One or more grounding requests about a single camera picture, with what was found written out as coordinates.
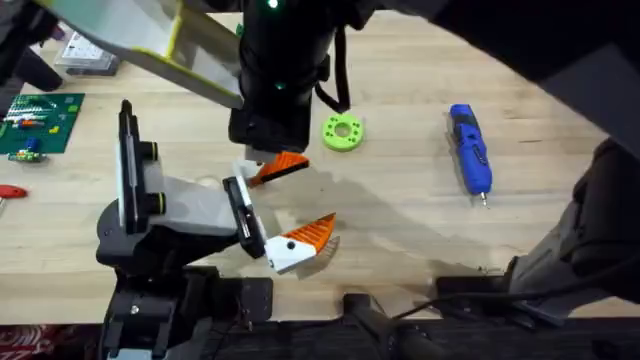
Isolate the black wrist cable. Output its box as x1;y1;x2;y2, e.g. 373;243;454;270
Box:
313;24;353;115

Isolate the red tool handle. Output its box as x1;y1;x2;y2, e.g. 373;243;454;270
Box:
0;184;29;201

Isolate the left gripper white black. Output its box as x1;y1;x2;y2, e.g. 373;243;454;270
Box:
96;159;338;275

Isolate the blue electric screwdriver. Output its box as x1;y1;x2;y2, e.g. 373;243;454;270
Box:
447;103;494;208

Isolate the clear flat box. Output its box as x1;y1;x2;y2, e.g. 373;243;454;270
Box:
53;30;122;78

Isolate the green board with toy blocks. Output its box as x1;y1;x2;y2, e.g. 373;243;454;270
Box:
0;92;86;164

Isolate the green disc with holes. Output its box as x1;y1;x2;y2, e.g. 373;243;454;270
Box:
321;112;365;153

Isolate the left wrist upright plate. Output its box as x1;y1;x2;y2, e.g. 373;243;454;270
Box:
115;98;167;236

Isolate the orange ribbed wedge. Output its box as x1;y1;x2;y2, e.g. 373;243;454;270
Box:
248;151;311;189

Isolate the black rail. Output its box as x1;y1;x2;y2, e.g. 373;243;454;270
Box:
199;292;640;360

